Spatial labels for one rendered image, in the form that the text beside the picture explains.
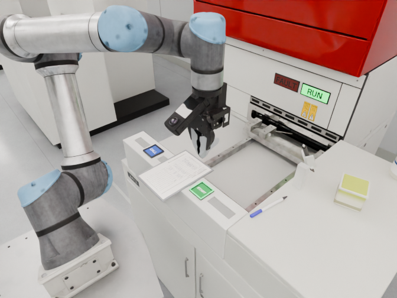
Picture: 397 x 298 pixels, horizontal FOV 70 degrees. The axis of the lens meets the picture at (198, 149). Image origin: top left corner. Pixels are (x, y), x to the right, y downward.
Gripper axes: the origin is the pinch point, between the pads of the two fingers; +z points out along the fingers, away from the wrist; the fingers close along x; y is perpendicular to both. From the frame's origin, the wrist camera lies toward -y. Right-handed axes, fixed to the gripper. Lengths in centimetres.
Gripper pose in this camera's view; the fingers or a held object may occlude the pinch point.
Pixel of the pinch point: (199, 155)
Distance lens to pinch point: 78.3
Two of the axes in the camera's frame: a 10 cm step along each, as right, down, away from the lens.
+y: 7.5, -4.0, 5.2
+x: -6.6, -4.6, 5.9
